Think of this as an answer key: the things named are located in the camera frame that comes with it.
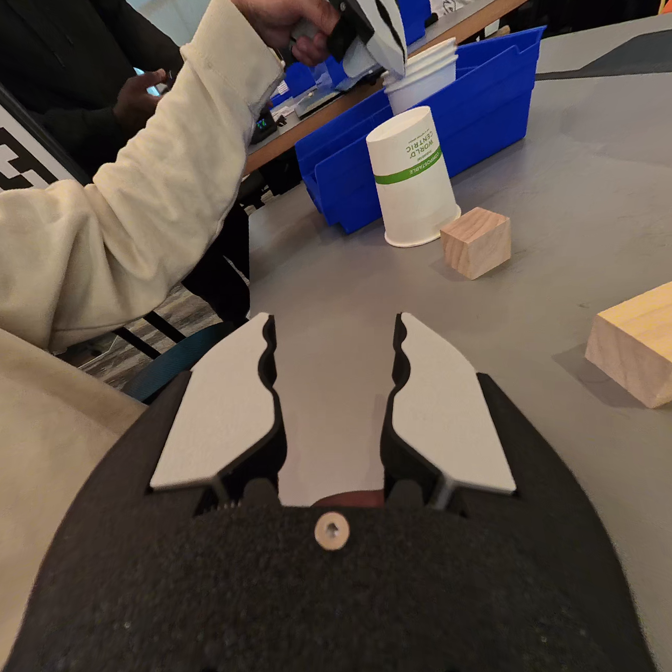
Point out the black digital timer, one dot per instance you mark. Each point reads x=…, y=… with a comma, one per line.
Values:
x=265, y=126

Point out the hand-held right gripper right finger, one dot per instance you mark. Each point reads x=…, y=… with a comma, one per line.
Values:
x=451, y=420

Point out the person's left hand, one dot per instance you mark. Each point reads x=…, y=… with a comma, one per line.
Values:
x=273, y=15

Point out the wooden edge background table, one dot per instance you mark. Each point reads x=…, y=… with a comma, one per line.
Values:
x=283, y=147

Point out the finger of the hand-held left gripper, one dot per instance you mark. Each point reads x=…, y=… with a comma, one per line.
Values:
x=362, y=63
x=391, y=47

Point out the person's left forearm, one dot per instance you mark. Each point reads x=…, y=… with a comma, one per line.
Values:
x=157, y=183

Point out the wooden cube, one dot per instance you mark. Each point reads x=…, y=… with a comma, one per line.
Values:
x=475, y=246
x=635, y=341

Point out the framed black white sign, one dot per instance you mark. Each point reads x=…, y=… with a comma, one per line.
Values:
x=21, y=157

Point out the person's cream hoodie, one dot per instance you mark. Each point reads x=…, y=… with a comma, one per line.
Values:
x=42, y=446

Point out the blue plastic bin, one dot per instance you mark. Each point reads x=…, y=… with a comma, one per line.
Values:
x=414, y=23
x=488, y=115
x=299, y=81

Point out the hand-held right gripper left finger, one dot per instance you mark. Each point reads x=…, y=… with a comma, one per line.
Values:
x=220, y=420

